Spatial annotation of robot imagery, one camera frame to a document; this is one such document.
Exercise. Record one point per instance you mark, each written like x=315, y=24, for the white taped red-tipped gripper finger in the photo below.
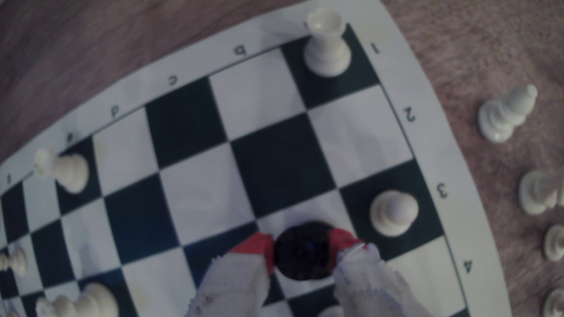
x=370, y=286
x=238, y=281

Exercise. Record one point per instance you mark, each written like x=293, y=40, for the tall black chess piece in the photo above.
x=304, y=253

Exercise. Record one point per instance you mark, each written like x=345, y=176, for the white chess pawn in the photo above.
x=15, y=263
x=393, y=213

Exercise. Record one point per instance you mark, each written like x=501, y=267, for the green and white chess mat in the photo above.
x=282, y=167

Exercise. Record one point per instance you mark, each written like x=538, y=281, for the white chess queen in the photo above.
x=83, y=303

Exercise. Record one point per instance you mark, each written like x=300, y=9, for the white chess piece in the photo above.
x=537, y=193
x=555, y=303
x=555, y=243

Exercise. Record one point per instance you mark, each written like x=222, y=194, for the white chess rook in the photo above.
x=66, y=171
x=327, y=53

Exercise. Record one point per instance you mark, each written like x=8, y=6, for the white chess bishop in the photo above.
x=504, y=115

